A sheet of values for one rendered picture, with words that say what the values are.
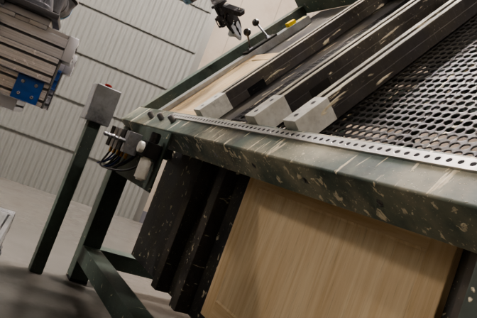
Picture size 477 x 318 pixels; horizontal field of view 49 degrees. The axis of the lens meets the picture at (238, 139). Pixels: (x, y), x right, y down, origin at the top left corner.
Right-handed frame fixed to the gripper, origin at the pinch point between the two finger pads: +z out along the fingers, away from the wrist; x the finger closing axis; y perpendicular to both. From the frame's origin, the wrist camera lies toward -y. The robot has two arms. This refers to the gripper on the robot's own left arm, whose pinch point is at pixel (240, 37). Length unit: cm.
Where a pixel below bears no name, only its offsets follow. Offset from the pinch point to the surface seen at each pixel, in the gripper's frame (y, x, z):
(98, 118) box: 39, 70, -1
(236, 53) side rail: 16.4, -8.7, 9.6
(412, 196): -139, 124, 9
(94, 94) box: 38, 66, -11
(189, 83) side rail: 27.3, 21.4, 9.4
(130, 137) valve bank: -5, 87, 4
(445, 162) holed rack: -143, 116, 7
